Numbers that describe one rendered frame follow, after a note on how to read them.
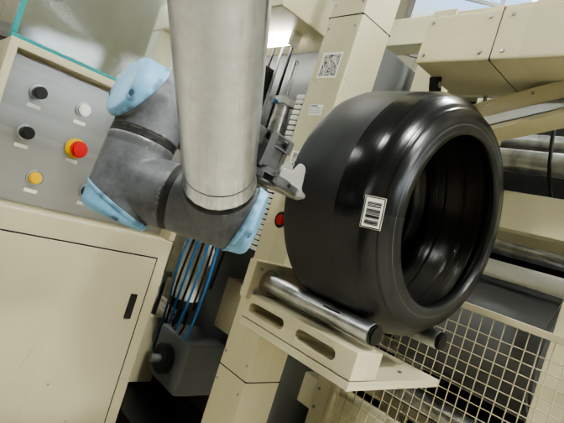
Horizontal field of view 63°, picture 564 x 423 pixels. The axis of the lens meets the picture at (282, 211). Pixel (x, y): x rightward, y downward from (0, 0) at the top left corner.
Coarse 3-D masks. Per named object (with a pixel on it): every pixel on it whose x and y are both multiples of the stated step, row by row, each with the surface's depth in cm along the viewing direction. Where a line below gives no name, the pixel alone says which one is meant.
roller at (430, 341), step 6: (426, 330) 113; (432, 330) 112; (438, 330) 112; (408, 336) 117; (414, 336) 115; (420, 336) 113; (426, 336) 112; (432, 336) 111; (438, 336) 110; (444, 336) 111; (426, 342) 112; (432, 342) 111; (438, 342) 110; (444, 342) 112; (438, 348) 111
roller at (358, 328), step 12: (276, 276) 116; (264, 288) 116; (276, 288) 112; (288, 288) 110; (300, 288) 109; (288, 300) 109; (300, 300) 106; (312, 300) 104; (324, 300) 103; (312, 312) 103; (324, 312) 100; (336, 312) 98; (348, 312) 97; (336, 324) 98; (348, 324) 95; (360, 324) 93; (372, 324) 92; (360, 336) 93; (372, 336) 91
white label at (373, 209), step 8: (368, 200) 85; (376, 200) 85; (384, 200) 84; (368, 208) 85; (376, 208) 85; (384, 208) 84; (368, 216) 85; (376, 216) 85; (360, 224) 86; (368, 224) 85; (376, 224) 85
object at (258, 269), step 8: (256, 264) 114; (264, 264) 116; (272, 264) 117; (280, 264) 121; (248, 272) 115; (256, 272) 114; (264, 272) 116; (272, 272) 117; (280, 272) 120; (288, 272) 122; (248, 280) 114; (256, 280) 115; (288, 280) 122; (296, 280) 124; (248, 288) 114; (256, 288) 115; (304, 288) 127; (248, 296) 114; (272, 296) 120
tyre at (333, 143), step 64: (320, 128) 100; (384, 128) 89; (448, 128) 93; (320, 192) 93; (384, 192) 86; (448, 192) 130; (320, 256) 95; (384, 256) 88; (448, 256) 127; (384, 320) 96
